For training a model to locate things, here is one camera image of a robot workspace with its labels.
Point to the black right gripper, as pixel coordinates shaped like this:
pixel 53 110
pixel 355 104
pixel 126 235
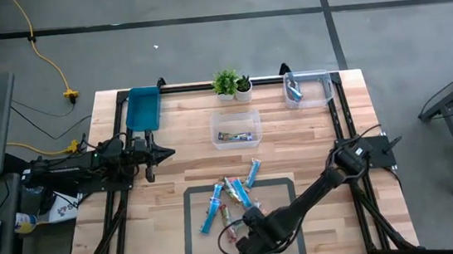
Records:
pixel 262 236

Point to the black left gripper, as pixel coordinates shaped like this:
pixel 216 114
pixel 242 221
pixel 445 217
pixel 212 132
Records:
pixel 150 172

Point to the red green granola bar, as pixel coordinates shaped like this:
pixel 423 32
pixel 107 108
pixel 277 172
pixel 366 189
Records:
pixel 226 216

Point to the green white granola bar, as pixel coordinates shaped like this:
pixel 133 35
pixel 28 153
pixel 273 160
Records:
pixel 228 187

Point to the green snack bar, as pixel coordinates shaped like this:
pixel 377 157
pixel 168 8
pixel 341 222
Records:
pixel 253 173

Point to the dark multicolour granola bar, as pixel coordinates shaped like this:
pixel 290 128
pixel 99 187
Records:
pixel 233 136

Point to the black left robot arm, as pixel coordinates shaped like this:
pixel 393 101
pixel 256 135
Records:
pixel 68 169

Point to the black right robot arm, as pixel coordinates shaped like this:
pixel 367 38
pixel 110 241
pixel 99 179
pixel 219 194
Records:
pixel 320 186

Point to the teal plastic bin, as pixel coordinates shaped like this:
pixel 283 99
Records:
pixel 142 110

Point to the grey-bordered baking mat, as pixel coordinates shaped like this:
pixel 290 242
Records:
pixel 205 250

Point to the leafy plant square white pot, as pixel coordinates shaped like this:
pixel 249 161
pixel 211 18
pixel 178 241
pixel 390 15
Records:
pixel 225 83

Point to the succulent round white pot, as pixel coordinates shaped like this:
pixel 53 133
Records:
pixel 245 94

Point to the white printed bag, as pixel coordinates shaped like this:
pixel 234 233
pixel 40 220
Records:
pixel 67 209

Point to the clear plastic bin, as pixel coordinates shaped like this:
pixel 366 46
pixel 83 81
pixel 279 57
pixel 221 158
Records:
pixel 315 93

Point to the yellow white bottle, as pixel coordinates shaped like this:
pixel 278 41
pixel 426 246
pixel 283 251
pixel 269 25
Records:
pixel 25 223

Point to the black aluminium table frame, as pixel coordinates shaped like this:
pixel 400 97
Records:
pixel 189 88

